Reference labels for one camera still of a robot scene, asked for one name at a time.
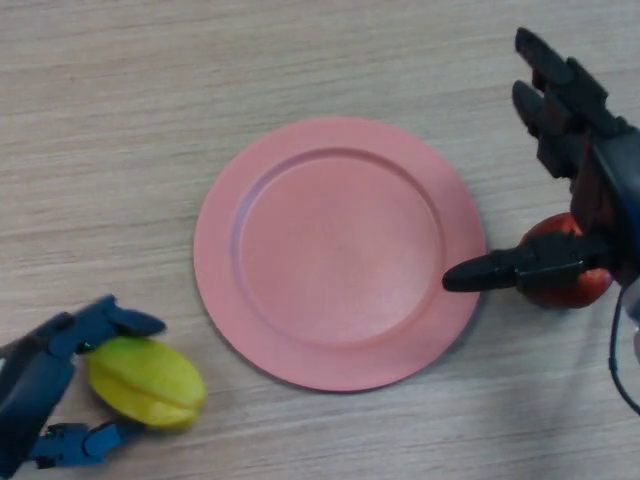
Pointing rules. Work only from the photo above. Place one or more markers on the yellow green starfruit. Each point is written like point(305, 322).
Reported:
point(147, 385)

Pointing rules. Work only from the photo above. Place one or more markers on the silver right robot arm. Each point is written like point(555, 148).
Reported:
point(636, 320)

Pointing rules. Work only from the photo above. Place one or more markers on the red apple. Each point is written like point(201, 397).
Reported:
point(595, 286)

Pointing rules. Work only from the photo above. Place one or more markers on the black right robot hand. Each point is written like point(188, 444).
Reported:
point(607, 200)

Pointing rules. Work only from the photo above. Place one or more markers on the pink round plate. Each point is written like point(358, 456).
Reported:
point(340, 255)

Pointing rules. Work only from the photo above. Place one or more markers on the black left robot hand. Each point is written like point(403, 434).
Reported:
point(35, 380)

